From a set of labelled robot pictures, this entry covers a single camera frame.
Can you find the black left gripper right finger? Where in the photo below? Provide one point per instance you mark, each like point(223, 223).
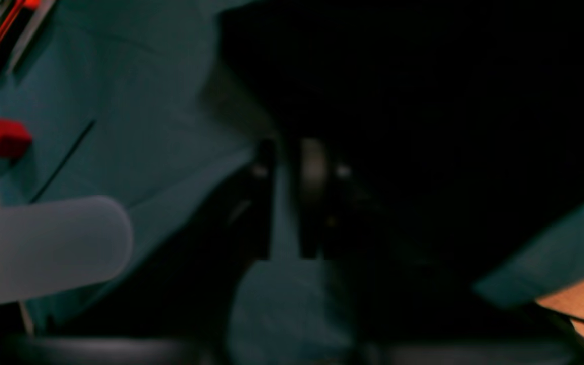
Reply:
point(405, 305)

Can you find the frosted plastic cup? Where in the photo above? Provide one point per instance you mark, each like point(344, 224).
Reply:
point(52, 247)

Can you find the red cube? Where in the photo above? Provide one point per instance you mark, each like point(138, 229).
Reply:
point(14, 139)

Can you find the orange black utility knife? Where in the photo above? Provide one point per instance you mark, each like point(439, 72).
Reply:
point(16, 17)

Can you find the black t-shirt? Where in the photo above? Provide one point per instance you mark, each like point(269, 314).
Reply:
point(465, 116)

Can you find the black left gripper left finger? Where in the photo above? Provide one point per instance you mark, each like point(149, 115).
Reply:
point(185, 288)

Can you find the short black cable tie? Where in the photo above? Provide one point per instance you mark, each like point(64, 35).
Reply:
point(74, 146)

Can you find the light blue table cloth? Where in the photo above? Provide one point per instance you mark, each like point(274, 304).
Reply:
point(173, 120)

